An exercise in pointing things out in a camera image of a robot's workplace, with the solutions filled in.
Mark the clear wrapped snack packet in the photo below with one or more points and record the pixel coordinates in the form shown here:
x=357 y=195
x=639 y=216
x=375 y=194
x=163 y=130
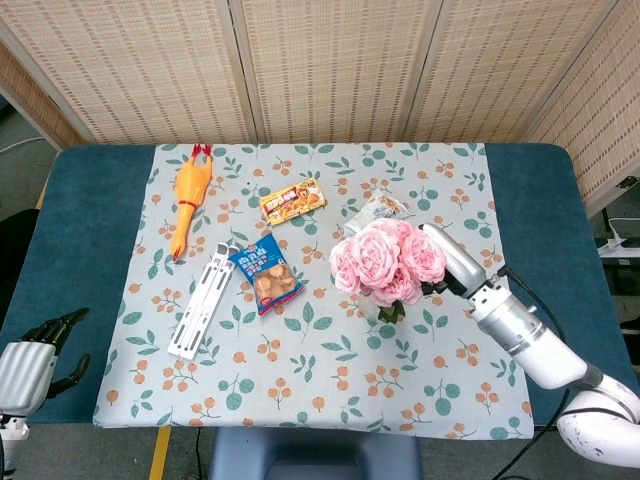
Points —
x=380 y=206

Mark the woven bamboo screen panel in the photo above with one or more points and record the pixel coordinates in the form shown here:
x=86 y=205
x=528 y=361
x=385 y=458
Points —
x=600 y=115
x=335 y=65
x=35 y=105
x=130 y=65
x=505 y=65

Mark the blue biscuit snack bag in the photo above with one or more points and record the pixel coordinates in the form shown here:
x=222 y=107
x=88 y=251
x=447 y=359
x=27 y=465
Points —
x=267 y=275

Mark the white power strip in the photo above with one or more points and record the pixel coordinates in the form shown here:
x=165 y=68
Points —
x=620 y=246

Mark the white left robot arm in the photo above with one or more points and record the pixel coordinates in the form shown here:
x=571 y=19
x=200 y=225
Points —
x=12 y=440

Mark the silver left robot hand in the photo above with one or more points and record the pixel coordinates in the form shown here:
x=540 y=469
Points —
x=27 y=365

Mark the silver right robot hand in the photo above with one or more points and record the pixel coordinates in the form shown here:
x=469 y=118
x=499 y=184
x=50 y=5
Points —
x=462 y=267

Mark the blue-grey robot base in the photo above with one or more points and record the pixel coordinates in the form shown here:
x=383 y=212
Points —
x=315 y=455

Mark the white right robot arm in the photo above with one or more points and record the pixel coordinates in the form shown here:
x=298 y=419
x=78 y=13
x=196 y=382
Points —
x=535 y=340

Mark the fruit and leaf print tablecloth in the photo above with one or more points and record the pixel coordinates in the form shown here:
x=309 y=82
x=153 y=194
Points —
x=310 y=380

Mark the yellow rubber chicken toy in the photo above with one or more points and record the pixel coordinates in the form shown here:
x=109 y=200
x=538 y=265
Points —
x=192 y=182

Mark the yellow snack box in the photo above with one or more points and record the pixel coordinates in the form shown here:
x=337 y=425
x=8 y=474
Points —
x=292 y=202

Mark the pink artificial rose bouquet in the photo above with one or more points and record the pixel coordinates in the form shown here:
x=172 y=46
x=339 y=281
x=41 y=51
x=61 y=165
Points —
x=380 y=255

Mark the white folding stand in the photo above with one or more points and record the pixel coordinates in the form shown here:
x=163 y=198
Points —
x=200 y=305

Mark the textured clear glass vase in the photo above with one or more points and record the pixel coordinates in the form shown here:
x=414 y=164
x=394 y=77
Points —
x=367 y=309

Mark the black rounded chair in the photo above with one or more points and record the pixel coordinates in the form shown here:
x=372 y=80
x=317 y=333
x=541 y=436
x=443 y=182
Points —
x=15 y=260

